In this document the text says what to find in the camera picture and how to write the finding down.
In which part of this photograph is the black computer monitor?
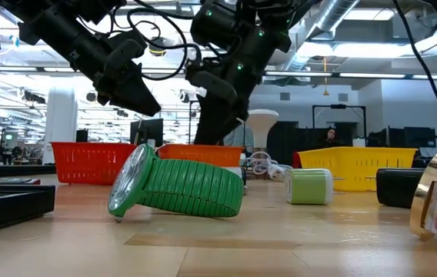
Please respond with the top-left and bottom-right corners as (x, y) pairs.
(129, 118), (165, 149)

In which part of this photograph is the black room partition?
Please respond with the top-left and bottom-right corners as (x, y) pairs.
(266, 121), (319, 166)

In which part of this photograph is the white lamp cable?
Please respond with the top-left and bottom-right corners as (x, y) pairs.
(245, 151), (293, 182)

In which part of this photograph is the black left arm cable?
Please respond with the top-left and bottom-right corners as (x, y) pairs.
(112, 0), (203, 82)

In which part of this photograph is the person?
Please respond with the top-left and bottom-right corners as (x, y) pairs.
(319, 127), (342, 149)

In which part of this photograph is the orange plastic basket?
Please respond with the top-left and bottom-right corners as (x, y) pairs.
(156, 143), (245, 169)

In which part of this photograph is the row of dark monitors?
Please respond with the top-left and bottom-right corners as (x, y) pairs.
(367, 125), (437, 149)

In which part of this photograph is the yellow hanging ceiling cord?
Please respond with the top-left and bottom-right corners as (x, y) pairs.
(322, 56), (330, 97)

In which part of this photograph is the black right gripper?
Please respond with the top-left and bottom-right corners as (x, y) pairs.
(193, 45), (269, 147)

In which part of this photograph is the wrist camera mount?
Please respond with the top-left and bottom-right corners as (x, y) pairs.
(105, 29), (149, 74)
(185, 63), (239, 105)

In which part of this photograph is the black hanging cable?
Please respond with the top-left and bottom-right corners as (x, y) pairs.
(392, 0), (437, 148)

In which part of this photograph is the white dome table lamp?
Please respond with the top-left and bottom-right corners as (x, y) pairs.
(245, 108), (280, 155)

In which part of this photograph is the white building column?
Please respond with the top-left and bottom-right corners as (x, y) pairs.
(42, 85), (78, 165)

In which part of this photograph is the silver ceiling air duct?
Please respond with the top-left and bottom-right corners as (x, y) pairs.
(279, 0), (362, 74)

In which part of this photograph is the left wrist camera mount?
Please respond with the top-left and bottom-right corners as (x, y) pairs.
(105, 29), (149, 74)

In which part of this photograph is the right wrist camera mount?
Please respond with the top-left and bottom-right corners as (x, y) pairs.
(185, 63), (239, 105)

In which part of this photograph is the black background rig frame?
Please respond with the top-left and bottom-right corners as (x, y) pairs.
(312, 104), (368, 139)

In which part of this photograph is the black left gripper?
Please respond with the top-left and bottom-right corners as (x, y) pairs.
(70, 36), (162, 118)

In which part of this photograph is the black plug adapter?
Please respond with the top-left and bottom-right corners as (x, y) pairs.
(375, 167), (426, 209)

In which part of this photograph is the green and white charger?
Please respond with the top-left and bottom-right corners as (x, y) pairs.
(284, 168), (346, 205)

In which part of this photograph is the yellow plastic basket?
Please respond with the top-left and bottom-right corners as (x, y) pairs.
(297, 146), (419, 192)

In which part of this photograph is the gold bangle watch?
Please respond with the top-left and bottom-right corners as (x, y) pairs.
(409, 148), (437, 243)

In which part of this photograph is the green wrist watch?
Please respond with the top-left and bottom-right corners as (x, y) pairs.
(107, 143), (245, 223)

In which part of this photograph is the red plastic basket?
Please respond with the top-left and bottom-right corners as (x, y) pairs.
(51, 141), (138, 185)

